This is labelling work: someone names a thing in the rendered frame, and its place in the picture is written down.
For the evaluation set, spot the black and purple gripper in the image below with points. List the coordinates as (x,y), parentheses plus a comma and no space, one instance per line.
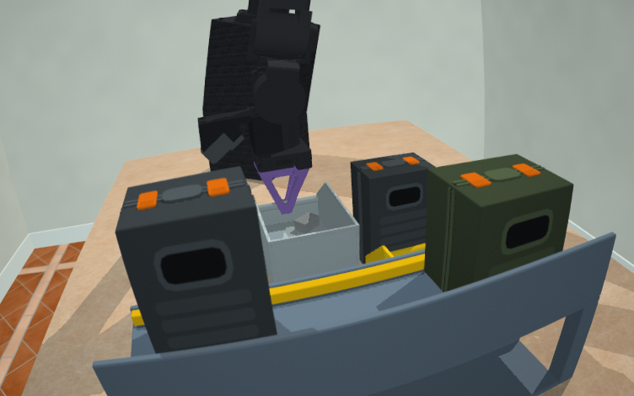
(295,160)

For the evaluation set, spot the yellow flat bar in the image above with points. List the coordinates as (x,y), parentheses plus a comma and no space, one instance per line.
(335,283)

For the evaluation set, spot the dark grey tool case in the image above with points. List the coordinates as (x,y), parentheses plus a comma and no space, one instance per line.
(193,254)

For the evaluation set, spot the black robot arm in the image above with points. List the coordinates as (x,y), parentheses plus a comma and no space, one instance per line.
(279,96)

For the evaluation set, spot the grey bin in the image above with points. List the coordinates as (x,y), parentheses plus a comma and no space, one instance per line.
(333,245)

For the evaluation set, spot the yellow open bin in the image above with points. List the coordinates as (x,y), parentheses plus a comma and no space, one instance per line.
(382,252)

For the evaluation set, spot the black tool case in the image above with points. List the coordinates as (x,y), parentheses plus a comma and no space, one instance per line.
(389,201)

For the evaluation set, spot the dark green hard case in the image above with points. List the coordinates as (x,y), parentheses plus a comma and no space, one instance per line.
(489,216)

